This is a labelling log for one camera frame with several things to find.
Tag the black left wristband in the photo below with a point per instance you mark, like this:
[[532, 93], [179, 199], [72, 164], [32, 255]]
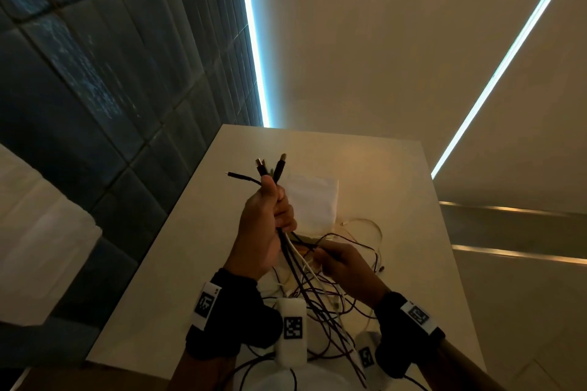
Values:
[[238, 317]]

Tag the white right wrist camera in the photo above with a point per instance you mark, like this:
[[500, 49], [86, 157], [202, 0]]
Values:
[[373, 372]]

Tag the person's left hand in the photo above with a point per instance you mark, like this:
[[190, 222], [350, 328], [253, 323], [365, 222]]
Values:
[[254, 235]]

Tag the person's left forearm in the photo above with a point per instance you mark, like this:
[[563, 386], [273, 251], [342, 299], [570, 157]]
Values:
[[197, 377]]

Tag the person's right hand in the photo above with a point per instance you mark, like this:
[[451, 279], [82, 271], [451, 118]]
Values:
[[355, 274]]

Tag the black wristband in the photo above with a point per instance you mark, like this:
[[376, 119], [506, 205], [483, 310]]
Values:
[[403, 345], [238, 317]]

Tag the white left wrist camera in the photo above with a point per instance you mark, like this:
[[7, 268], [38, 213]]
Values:
[[290, 354]]

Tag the blue LED light strip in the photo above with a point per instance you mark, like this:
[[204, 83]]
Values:
[[253, 38], [509, 63]]

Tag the person's right forearm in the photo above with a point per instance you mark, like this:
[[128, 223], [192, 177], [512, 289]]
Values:
[[458, 372]]

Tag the metal trim strip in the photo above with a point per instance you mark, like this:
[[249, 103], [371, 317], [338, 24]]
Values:
[[518, 254], [509, 209]]

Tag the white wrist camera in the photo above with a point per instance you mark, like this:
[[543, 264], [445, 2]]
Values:
[[290, 354], [373, 372]]

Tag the white cushion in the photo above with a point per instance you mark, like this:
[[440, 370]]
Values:
[[41, 244]]

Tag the black right wristband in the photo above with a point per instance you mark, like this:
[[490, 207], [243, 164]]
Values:
[[403, 345]]

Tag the white table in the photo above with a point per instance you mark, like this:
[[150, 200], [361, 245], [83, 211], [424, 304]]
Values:
[[169, 285]]

